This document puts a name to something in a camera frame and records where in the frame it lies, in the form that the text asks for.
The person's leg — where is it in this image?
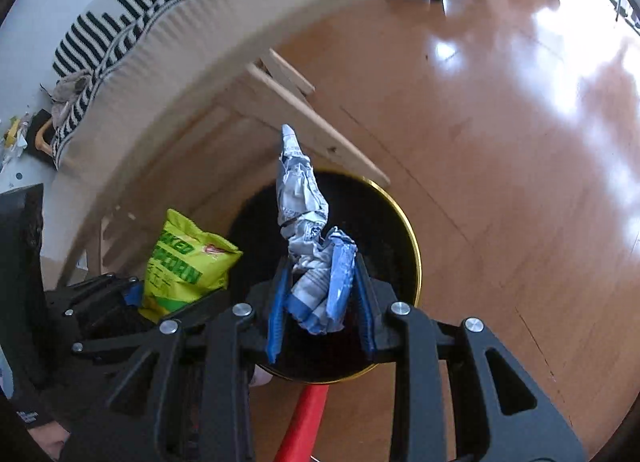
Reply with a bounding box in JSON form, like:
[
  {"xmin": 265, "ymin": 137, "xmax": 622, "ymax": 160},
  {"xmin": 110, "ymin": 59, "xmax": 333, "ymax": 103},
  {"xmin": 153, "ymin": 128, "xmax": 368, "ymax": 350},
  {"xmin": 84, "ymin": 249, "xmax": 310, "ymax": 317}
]
[{"xmin": 27, "ymin": 422, "xmax": 71, "ymax": 462}]

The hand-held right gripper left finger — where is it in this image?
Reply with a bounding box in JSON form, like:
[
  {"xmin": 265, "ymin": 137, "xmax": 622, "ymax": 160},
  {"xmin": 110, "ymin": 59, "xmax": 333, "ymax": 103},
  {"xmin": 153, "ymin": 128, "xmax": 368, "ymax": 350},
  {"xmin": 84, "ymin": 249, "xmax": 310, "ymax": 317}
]
[{"xmin": 60, "ymin": 262, "xmax": 292, "ymax": 462}]

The black bin with gold rim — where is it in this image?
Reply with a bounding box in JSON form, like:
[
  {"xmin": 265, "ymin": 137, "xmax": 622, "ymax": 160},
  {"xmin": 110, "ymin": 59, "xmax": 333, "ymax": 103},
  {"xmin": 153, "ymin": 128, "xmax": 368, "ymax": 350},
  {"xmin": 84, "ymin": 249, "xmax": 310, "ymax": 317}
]
[{"xmin": 225, "ymin": 169, "xmax": 423, "ymax": 385}]

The striped sofa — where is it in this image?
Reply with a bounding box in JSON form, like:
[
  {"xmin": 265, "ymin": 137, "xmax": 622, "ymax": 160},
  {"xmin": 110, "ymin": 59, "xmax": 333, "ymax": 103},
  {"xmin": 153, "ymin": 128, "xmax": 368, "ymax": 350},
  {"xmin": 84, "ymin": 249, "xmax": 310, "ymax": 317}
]
[{"xmin": 52, "ymin": 0, "xmax": 281, "ymax": 170}]

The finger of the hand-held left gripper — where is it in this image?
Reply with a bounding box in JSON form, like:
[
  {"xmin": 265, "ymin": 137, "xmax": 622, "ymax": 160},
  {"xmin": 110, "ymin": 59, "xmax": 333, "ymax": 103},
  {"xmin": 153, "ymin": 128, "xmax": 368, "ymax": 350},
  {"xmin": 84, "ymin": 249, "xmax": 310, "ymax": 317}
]
[
  {"xmin": 70, "ymin": 326, "xmax": 166, "ymax": 358},
  {"xmin": 45, "ymin": 274, "xmax": 145, "ymax": 323}
]

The brown-grey cloth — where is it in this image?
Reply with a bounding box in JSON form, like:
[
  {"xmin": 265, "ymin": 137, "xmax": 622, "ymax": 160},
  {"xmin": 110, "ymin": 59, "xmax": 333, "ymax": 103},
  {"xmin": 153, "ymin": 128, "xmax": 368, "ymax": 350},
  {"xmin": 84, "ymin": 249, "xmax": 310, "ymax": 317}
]
[{"xmin": 50, "ymin": 69, "xmax": 96, "ymax": 128}]

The red bar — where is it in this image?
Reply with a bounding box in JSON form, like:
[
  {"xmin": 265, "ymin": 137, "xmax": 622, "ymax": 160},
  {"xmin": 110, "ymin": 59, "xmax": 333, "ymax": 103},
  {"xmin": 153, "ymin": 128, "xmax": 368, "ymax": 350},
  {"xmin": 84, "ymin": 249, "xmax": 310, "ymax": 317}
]
[{"xmin": 275, "ymin": 384, "xmax": 331, "ymax": 462}]

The orange curved handle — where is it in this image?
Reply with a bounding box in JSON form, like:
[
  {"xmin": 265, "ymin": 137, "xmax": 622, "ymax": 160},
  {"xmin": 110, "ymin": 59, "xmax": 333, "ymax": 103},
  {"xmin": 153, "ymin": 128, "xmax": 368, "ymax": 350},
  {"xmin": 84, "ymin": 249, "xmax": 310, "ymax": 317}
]
[{"xmin": 36, "ymin": 119, "xmax": 55, "ymax": 163}]

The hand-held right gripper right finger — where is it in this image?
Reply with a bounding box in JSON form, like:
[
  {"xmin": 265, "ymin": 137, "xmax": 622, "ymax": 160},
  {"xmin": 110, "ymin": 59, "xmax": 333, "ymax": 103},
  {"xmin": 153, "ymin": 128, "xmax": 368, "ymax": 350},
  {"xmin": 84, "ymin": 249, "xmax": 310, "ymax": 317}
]
[{"xmin": 353, "ymin": 252, "xmax": 586, "ymax": 462}]

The grey-white packet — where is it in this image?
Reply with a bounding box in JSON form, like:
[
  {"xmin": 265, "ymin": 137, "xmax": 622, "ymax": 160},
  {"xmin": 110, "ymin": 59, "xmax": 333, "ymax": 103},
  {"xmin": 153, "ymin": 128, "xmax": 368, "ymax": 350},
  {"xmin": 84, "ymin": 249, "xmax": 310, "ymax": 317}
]
[{"xmin": 276, "ymin": 124, "xmax": 358, "ymax": 335}]

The yellow-green snack bag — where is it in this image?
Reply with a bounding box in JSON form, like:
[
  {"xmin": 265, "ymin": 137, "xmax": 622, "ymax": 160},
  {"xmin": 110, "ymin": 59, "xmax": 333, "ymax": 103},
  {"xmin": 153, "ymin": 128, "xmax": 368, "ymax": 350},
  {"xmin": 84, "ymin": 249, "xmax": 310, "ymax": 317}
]
[{"xmin": 138, "ymin": 208, "xmax": 244, "ymax": 323}]

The yellow item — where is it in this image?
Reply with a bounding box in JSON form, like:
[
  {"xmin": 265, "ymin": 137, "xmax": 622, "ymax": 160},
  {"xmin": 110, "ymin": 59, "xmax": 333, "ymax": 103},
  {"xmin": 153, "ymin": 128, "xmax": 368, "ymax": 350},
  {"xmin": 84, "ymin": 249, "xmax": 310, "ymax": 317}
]
[{"xmin": 2, "ymin": 114, "xmax": 28, "ymax": 148}]

